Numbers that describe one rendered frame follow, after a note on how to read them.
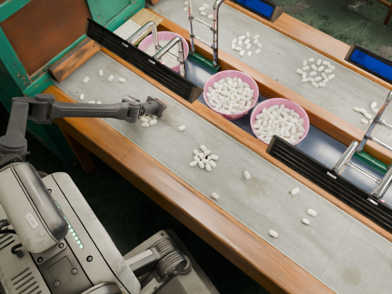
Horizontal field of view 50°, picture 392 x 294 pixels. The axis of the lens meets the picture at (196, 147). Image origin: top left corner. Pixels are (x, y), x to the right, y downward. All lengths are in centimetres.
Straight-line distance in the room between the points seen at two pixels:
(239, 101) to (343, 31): 165
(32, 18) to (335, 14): 240
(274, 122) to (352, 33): 169
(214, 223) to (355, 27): 230
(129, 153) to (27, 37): 68
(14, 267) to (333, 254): 118
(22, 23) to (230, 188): 113
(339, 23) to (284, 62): 142
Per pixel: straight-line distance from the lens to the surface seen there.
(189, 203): 177
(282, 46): 231
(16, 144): 134
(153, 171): 185
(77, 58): 222
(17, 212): 89
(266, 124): 200
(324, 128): 207
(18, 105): 166
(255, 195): 182
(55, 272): 103
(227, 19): 243
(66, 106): 172
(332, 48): 232
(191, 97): 166
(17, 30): 202
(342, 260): 178
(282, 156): 153
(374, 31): 362
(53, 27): 213
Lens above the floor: 239
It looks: 59 degrees down
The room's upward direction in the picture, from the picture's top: 5 degrees counter-clockwise
